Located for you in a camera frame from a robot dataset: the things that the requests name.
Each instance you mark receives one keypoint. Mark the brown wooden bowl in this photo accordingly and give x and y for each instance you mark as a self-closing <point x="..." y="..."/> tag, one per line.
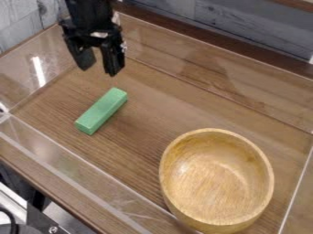
<point x="216" y="180"/>

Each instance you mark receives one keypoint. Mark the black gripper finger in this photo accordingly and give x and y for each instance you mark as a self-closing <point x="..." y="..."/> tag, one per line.
<point x="80" y="52"/>
<point x="112" y="53"/>

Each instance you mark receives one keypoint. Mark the green rectangular block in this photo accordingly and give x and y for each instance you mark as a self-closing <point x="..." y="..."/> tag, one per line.
<point x="89" y="121"/>

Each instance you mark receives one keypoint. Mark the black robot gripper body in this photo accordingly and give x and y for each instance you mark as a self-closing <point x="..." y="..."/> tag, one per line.
<point x="89" y="27"/>

